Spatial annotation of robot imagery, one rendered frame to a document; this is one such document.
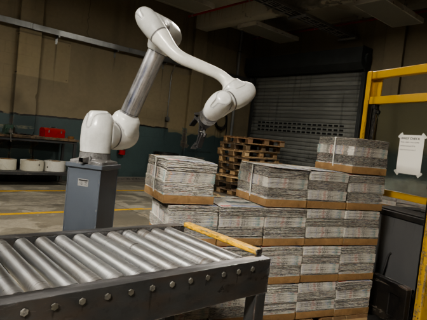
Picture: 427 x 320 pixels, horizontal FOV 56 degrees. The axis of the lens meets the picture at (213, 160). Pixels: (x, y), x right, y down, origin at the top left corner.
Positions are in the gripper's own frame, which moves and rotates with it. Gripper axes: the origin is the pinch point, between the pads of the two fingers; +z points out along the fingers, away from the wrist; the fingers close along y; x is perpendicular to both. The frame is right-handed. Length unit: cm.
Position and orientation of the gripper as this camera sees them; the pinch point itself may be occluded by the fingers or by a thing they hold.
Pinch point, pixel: (192, 136)
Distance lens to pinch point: 216.2
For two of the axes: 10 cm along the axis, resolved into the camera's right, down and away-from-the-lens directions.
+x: 9.2, 0.8, 3.9
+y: 0.8, 9.2, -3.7
